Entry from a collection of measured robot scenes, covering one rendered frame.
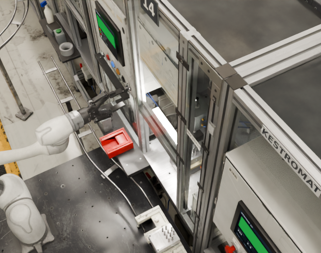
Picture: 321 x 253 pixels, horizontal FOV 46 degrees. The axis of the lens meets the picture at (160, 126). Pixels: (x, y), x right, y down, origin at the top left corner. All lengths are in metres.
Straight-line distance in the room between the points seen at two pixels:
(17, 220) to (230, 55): 1.41
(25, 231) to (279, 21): 1.56
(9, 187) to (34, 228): 0.25
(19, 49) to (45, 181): 2.30
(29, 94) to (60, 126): 2.24
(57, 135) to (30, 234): 0.64
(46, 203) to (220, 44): 1.60
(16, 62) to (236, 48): 3.44
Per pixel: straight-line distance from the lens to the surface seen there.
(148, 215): 2.03
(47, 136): 1.72
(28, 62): 4.28
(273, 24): 1.22
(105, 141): 2.21
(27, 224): 2.10
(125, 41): 1.61
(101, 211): 2.29
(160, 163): 2.14
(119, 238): 2.21
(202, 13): 1.22
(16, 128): 3.70
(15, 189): 2.19
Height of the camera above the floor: 2.73
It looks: 52 degrees down
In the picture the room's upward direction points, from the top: 2 degrees counter-clockwise
